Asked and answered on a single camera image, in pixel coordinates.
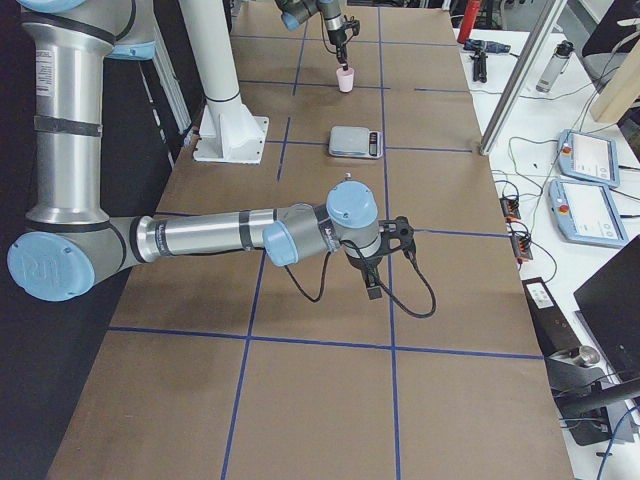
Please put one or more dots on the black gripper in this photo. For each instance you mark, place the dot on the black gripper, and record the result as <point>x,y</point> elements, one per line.
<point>336,36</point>
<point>363,264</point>

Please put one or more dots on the grey digital kitchen scale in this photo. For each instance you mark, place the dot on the grey digital kitchen scale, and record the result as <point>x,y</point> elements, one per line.
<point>355,142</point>

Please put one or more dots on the black monitor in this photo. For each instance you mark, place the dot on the black monitor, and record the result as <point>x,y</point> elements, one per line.
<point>609,305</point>

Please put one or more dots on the lower blue teach pendant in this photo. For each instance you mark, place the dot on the lower blue teach pendant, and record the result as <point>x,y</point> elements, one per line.
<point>585,213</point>

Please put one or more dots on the black folded tripod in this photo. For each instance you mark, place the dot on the black folded tripod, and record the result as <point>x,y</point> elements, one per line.
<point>479,70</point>

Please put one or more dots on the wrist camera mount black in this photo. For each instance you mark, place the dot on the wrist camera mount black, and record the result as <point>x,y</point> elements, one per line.
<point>397,235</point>
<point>351,27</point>

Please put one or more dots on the blue folded umbrella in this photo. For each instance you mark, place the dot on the blue folded umbrella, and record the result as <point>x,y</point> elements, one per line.
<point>487,46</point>

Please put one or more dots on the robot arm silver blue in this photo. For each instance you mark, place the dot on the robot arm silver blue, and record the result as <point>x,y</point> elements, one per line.
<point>72,244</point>
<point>294,14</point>

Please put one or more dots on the aluminium frame post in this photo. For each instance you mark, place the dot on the aluminium frame post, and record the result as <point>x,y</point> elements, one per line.
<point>531,50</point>

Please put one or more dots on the blue teach pendant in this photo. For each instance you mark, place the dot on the blue teach pendant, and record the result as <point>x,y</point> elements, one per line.
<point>585,213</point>
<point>588,157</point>

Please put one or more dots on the wooden board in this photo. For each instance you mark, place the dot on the wooden board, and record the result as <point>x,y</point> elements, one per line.
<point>623,89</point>

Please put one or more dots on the clear water bottle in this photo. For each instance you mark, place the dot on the clear water bottle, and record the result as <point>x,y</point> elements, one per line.
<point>555,66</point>

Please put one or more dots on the white support column with base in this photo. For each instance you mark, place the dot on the white support column with base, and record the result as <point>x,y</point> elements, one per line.
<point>228,132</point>

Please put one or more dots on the black box with label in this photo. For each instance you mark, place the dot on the black box with label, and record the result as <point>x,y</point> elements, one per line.
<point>553,331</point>

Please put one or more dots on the pink plastic cup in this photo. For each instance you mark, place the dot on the pink plastic cup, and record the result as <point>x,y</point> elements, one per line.
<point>345,79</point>

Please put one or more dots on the upper blue teach pendant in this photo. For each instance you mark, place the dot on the upper blue teach pendant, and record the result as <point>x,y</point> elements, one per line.
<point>588,157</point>

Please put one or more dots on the orange connector strip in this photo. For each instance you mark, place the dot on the orange connector strip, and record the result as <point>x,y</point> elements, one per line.
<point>519,234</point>

